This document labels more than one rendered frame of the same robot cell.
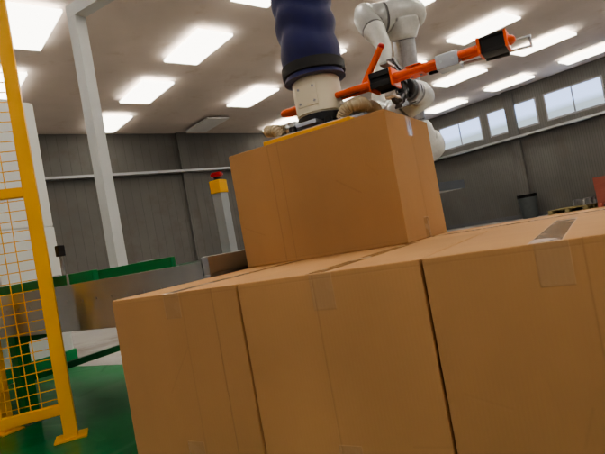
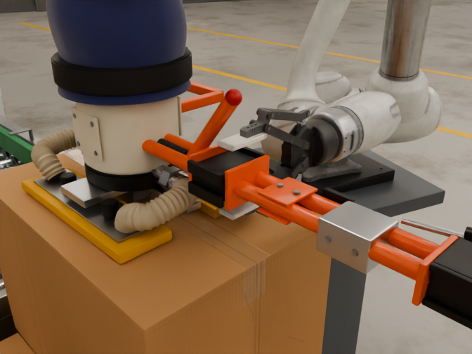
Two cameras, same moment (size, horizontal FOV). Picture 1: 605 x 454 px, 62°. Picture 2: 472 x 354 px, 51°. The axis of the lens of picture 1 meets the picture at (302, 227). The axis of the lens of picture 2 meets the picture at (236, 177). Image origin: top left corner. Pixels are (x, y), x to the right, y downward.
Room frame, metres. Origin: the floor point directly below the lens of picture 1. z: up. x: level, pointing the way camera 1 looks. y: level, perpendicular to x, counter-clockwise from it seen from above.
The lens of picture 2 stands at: (1.05, -0.52, 1.38)
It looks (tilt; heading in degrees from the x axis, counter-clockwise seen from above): 26 degrees down; 15
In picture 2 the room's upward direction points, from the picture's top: straight up
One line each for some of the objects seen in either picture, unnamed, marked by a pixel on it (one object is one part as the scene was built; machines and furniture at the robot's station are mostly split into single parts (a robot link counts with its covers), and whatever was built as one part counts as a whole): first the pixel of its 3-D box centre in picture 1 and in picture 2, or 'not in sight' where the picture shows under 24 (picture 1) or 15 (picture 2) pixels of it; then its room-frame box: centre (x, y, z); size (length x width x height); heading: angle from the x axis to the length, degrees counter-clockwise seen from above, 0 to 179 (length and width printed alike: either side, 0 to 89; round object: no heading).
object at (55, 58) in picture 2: (313, 71); (125, 64); (1.80, -0.14, 1.19); 0.23 x 0.23 x 0.04
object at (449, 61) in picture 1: (448, 61); (356, 235); (1.56, -0.54, 1.07); 0.07 x 0.07 x 0.04; 59
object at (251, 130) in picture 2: not in sight; (256, 122); (1.69, -0.38, 1.15); 0.05 x 0.01 x 0.03; 149
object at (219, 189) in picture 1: (233, 272); not in sight; (2.71, 0.40, 0.50); 0.07 x 0.07 x 1.00; 59
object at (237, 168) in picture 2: (383, 81); (228, 173); (1.67, -0.35, 1.08); 0.10 x 0.08 x 0.06; 149
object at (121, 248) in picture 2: (311, 129); (89, 200); (1.71, -0.09, 0.97); 0.34 x 0.10 x 0.05; 59
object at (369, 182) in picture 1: (338, 194); (150, 280); (1.80, -0.15, 0.74); 0.60 x 0.40 x 0.40; 58
